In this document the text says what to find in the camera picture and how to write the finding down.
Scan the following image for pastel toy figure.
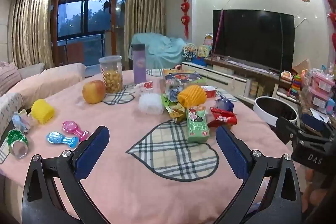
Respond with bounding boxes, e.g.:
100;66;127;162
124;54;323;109
12;109;33;133

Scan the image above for red heart hanging decoration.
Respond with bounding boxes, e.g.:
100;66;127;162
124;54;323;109
318;0;336;51
180;0;191;39

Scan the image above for green drink can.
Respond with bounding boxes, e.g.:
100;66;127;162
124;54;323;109
6;130;29;159

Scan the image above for blue white wrapper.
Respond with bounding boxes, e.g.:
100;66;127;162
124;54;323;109
164;81;188;101

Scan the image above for blue plastic toy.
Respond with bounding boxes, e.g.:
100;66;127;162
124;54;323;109
46;132;79;148

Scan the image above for yellow foam fruit net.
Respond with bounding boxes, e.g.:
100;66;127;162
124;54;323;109
31;99;55;125

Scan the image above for pink plastic storage box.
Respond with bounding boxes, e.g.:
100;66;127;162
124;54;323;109
307;86;335;109
310;70;336;94

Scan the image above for green milk carton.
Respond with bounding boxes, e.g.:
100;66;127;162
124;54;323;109
186;106;211;143

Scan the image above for brown cardboard box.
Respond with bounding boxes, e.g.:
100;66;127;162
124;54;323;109
292;59;311;75

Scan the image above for small red box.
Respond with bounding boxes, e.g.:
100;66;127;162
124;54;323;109
201;85;217;98

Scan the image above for brown framed balcony door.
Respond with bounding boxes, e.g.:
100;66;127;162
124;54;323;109
51;0;127;67

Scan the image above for brown marble counter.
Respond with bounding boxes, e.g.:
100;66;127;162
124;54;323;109
298;88;336;125

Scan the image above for pink stick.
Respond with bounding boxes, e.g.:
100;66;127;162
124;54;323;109
212;10;225;56

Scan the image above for beige patterned curtain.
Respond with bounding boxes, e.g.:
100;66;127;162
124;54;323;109
8;0;54;69
123;0;166;70

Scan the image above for clear jar of puffed snacks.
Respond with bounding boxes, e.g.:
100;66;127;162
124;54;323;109
98;55;124;94

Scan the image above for pink striped cushion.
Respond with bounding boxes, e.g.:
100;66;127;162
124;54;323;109
0;61;19;96

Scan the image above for person's right hand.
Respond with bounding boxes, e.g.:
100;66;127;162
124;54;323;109
302;168;326;214

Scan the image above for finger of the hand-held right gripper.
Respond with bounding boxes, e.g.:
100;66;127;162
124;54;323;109
301;113;334;141
275;116;306;144

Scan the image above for white foam fruit net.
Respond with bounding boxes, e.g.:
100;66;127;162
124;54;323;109
138;93;164;115

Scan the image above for toy ferris wheel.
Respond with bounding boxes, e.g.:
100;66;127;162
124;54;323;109
182;43;196;63

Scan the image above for colourful picture box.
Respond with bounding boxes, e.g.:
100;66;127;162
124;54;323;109
162;69;208;88

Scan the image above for red yellow apple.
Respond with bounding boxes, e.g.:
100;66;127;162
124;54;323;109
82;80;107;104

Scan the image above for orange foam fruit net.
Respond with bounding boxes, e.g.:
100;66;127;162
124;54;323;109
177;84;206;109

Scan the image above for rainbow stacking ring toy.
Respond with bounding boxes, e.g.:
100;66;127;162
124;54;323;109
288;74;303;97

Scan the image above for white round trash bin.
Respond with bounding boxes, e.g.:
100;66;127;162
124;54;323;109
253;96;300;127

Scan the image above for yellow green snack bag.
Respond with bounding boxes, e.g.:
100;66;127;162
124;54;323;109
161;95;187;125

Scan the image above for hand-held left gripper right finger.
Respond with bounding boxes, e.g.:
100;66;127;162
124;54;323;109
215;125;302;224

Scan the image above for stack of cream tins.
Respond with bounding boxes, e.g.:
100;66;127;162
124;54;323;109
248;80;259;98

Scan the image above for pink plastic toy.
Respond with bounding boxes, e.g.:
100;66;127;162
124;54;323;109
62;121;89;142

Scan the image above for red snack wrapper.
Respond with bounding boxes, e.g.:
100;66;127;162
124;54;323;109
208;107;238;127

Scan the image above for pink covered sofa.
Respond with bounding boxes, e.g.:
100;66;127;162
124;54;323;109
0;61;87;119

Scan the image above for black flat television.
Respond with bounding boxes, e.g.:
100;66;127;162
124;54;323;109
212;9;295;73

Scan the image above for purple drink bottle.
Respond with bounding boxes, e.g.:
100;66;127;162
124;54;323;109
131;43;147;85

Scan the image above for teal cloth covered chair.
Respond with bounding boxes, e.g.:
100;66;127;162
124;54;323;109
128;33;188;65

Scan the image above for blue snack wrapper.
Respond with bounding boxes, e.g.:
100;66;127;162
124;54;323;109
215;95;235;112

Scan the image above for white paper sheets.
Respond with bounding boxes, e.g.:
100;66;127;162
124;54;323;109
310;108;330;122

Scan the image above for white television stand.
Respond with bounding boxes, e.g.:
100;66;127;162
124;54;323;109
182;56;302;106

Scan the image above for red white small packet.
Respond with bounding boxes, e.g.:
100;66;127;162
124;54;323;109
134;81;154;94

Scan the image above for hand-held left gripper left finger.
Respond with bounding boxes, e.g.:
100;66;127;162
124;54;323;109
21;126;110;224

